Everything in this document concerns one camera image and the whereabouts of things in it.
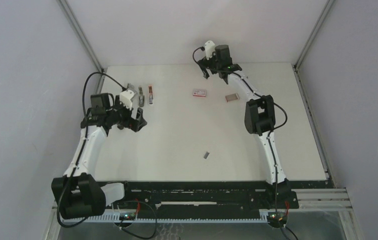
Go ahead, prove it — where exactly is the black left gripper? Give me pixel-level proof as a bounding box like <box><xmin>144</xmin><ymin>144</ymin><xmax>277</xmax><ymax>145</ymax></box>
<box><xmin>106</xmin><ymin>96</ymin><xmax>147</xmax><ymax>133</ymax></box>

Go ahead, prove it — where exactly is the red white staple box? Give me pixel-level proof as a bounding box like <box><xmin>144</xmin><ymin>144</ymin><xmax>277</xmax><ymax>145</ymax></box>
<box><xmin>192</xmin><ymin>89</ymin><xmax>207</xmax><ymax>98</ymax></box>

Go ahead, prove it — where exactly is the beige small stapler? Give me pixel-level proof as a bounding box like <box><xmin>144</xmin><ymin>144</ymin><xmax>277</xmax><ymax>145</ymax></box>
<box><xmin>138</xmin><ymin>86</ymin><xmax>145</xmax><ymax>108</ymax></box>

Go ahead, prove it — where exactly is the black and grey large stapler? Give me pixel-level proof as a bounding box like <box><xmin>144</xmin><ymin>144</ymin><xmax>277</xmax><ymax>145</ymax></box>
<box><xmin>127</xmin><ymin>83</ymin><xmax>136</xmax><ymax>92</ymax></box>

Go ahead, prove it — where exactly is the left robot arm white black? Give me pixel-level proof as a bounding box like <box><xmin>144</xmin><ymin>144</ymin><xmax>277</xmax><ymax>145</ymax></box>
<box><xmin>51</xmin><ymin>89</ymin><xmax>147</xmax><ymax>220</ymax></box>

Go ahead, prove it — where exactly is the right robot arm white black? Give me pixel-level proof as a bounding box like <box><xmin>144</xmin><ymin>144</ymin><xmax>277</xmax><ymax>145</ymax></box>
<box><xmin>194</xmin><ymin>41</ymin><xmax>292</xmax><ymax>208</ymax></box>

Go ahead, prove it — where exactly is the open grey staple box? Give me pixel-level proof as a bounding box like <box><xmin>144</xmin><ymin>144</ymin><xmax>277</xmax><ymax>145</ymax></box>
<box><xmin>225</xmin><ymin>93</ymin><xmax>240</xmax><ymax>102</ymax></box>

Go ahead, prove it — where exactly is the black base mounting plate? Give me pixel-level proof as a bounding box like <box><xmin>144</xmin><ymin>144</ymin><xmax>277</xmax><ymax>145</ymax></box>
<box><xmin>68</xmin><ymin>180</ymin><xmax>336</xmax><ymax>220</ymax></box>

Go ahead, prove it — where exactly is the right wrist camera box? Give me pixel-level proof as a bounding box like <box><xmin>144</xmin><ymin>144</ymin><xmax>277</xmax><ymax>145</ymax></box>
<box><xmin>203</xmin><ymin>40</ymin><xmax>216</xmax><ymax>60</ymax></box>

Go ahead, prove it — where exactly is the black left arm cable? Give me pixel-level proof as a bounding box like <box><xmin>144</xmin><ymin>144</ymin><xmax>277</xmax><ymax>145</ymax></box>
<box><xmin>55</xmin><ymin>71</ymin><xmax>127</xmax><ymax>229</ymax></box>

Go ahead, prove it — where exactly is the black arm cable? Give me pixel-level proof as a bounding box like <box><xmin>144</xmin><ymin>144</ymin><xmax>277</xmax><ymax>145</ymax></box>
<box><xmin>55</xmin><ymin>71</ymin><xmax>127</xmax><ymax>229</ymax></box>
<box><xmin>192</xmin><ymin>46</ymin><xmax>291</xmax><ymax>220</ymax></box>

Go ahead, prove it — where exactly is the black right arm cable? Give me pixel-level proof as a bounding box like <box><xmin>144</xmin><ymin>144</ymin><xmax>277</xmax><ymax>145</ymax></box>
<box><xmin>192</xmin><ymin>46</ymin><xmax>291</xmax><ymax>220</ymax></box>

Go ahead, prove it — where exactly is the white cable duct strip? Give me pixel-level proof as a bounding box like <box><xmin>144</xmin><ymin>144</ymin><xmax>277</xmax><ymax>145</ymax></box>
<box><xmin>104</xmin><ymin>211</ymin><xmax>271</xmax><ymax>224</ymax></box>

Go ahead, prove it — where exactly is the aluminium frame corner post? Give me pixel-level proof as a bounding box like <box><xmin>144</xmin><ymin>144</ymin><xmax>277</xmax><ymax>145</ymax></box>
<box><xmin>56</xmin><ymin>0</ymin><xmax>104</xmax><ymax>72</ymax></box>

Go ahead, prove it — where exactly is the right aluminium frame post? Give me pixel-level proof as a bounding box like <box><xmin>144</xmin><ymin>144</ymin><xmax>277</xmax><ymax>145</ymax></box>
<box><xmin>293</xmin><ymin>0</ymin><xmax>336</xmax><ymax>72</ymax></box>

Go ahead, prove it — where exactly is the aluminium front rail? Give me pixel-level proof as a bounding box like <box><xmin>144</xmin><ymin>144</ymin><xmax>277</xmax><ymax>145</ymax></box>
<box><xmin>51</xmin><ymin>188</ymin><xmax>354</xmax><ymax>213</ymax></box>

